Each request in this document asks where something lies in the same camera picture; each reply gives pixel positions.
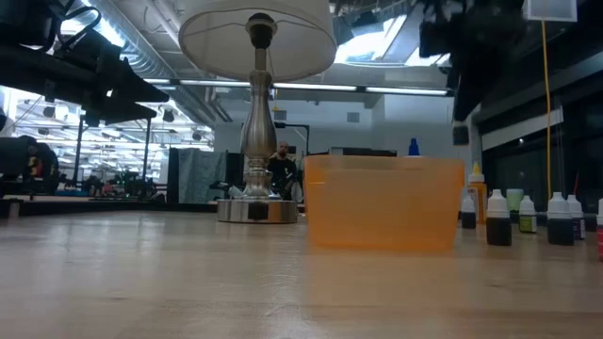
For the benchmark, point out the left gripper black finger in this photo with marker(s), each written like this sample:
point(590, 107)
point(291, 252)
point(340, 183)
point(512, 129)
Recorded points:
point(136, 89)
point(122, 114)

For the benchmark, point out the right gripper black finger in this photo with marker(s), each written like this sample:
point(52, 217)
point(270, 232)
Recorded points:
point(471, 85)

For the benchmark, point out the yellow food coloring bottle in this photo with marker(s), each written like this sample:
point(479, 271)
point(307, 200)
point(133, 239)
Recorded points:
point(477, 193)

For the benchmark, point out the small white-capped dye bottle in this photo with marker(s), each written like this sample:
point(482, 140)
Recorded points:
point(468, 214)
point(577, 216)
point(560, 221)
point(498, 221)

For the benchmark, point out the small green-labelled dye bottle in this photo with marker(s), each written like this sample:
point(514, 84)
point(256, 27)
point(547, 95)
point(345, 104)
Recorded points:
point(527, 216)

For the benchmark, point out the small red dye bottle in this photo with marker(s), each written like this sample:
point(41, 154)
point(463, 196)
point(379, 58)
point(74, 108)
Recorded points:
point(600, 230)

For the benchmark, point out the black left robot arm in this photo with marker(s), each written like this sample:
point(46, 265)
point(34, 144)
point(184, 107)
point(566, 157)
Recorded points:
point(28, 70)

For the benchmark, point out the ceiling light strip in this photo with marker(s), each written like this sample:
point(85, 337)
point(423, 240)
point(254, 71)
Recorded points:
point(214, 83)
point(406, 91)
point(314, 87)

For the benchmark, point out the white hanging box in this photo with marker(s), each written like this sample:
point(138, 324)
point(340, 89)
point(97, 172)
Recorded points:
point(551, 9)

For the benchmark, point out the person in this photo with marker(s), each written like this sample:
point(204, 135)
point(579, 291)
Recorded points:
point(282, 167)
point(44, 165)

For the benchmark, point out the grey fabric partition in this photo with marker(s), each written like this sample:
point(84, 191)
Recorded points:
point(200, 174)

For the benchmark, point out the pale green container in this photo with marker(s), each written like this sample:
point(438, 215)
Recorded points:
point(514, 198)

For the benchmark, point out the black monitor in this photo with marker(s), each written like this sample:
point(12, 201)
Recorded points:
point(363, 152)

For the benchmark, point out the table lamp with white shade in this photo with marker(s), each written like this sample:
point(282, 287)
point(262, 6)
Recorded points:
point(258, 132)

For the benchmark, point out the orange plastic bin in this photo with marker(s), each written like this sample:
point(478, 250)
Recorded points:
point(381, 202)

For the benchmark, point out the silver ventilation duct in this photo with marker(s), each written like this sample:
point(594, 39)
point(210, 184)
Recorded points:
point(141, 52)

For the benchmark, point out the black wall box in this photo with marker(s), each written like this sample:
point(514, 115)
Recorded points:
point(461, 135)

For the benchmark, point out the black aluminium table frame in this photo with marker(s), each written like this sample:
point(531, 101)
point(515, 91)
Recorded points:
point(118, 207)

